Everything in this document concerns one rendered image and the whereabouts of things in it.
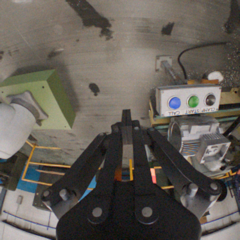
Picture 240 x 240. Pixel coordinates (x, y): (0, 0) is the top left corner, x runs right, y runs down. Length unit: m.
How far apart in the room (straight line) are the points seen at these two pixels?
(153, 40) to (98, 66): 0.25
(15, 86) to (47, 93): 0.17
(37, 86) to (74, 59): 0.19
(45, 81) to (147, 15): 0.45
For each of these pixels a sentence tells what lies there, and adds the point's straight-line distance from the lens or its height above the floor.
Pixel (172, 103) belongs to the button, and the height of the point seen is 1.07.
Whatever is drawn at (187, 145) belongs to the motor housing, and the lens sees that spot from 0.50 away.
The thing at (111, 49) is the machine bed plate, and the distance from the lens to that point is 0.48.
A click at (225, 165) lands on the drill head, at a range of 0.88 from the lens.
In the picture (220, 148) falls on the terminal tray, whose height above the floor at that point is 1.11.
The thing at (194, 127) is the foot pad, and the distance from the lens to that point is 0.50.
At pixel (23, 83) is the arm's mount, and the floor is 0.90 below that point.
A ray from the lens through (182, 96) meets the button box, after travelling 0.30.
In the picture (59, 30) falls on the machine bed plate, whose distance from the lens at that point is 0.51.
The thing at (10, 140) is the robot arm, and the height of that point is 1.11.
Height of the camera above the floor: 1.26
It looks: 40 degrees down
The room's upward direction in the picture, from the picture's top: 180 degrees clockwise
